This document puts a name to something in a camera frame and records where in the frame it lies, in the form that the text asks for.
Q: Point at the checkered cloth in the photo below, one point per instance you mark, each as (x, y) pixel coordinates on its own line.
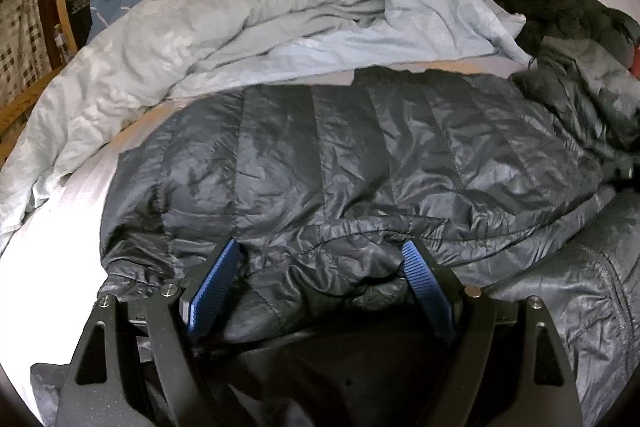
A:
(25, 22)

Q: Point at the grey garment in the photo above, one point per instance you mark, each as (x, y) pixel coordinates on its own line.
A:
(575, 62)

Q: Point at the dark grey puffer jacket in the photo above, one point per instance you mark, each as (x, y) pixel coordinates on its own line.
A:
(350, 157)

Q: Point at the light blue duvet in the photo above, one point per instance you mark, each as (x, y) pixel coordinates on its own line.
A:
(225, 22)

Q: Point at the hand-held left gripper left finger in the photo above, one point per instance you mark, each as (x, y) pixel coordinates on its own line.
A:
(215, 287)

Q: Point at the black jacket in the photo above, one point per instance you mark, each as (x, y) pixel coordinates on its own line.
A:
(565, 2)

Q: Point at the red item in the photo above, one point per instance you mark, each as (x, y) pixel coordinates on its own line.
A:
(636, 59)

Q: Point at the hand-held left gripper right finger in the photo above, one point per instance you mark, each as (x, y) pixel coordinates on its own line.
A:
(425, 287)

